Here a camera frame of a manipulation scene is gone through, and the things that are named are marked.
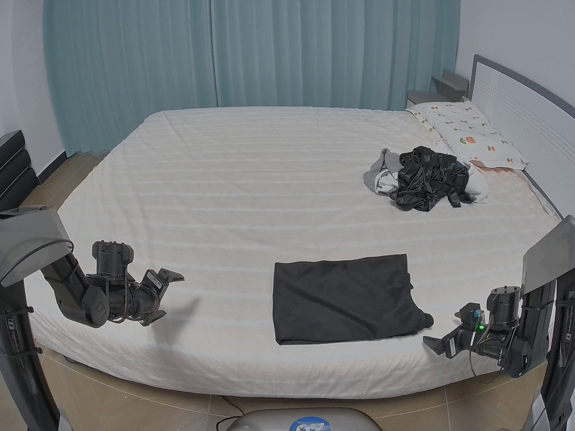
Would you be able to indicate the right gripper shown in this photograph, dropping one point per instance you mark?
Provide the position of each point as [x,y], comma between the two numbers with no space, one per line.
[467,341]

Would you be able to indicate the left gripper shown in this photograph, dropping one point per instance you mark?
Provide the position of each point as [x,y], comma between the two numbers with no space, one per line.
[143,299]

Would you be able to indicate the black polo shirt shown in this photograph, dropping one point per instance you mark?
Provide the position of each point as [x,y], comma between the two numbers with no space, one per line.
[341,299]

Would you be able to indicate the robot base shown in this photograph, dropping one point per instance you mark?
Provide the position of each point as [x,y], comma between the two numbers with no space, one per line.
[305,420]

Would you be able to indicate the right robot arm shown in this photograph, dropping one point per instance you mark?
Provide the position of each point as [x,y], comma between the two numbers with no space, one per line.
[546,267]

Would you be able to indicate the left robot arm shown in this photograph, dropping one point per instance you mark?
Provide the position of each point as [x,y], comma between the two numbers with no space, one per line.
[27,249]

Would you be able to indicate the bed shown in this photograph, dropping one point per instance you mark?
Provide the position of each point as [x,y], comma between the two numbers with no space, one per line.
[247,186]

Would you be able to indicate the pile of clothes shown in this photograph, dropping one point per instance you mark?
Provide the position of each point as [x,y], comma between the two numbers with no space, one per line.
[426,182]

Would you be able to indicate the black chest of drawers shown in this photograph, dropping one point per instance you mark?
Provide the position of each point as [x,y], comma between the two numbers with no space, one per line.
[15,169]

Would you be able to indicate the white printed pillow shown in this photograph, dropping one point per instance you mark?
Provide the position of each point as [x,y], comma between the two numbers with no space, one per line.
[467,133]

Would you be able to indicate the grey bedside table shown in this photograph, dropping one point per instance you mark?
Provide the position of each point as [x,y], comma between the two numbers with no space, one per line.
[424,97]

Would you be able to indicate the blue-green curtain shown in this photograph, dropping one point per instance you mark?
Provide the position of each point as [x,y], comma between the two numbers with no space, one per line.
[130,61]
[337,38]

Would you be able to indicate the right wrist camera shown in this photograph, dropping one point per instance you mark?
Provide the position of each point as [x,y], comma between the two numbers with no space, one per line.
[472,316]

